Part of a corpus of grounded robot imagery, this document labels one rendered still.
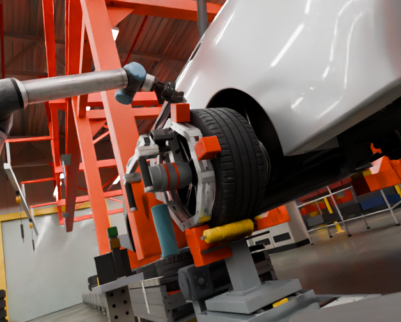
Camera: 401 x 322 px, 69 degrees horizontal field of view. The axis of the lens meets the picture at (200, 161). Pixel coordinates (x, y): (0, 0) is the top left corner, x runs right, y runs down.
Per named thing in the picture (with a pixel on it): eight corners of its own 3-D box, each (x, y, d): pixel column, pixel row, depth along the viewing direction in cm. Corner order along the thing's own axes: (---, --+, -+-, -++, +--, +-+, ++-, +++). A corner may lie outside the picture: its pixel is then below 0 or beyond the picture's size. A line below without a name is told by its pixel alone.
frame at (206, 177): (228, 211, 120) (190, 99, 136) (213, 214, 117) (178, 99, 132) (183, 234, 165) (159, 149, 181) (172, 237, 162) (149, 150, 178)
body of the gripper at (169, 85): (174, 94, 154) (153, 85, 151) (169, 102, 162) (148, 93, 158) (177, 84, 157) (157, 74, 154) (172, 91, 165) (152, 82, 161)
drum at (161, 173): (196, 181, 142) (188, 156, 147) (155, 189, 132) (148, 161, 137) (185, 190, 154) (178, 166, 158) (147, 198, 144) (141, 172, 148)
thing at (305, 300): (321, 310, 124) (311, 286, 126) (254, 345, 107) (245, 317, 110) (256, 306, 165) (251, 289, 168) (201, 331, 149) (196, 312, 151)
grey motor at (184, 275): (266, 304, 165) (245, 243, 175) (202, 333, 145) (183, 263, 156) (249, 303, 180) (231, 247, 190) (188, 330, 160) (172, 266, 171)
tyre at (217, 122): (243, 84, 140) (190, 134, 197) (201, 84, 129) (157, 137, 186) (284, 218, 127) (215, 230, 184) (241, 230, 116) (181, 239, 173)
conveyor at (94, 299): (155, 296, 498) (150, 273, 509) (104, 315, 457) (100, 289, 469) (107, 296, 1066) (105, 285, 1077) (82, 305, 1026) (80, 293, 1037)
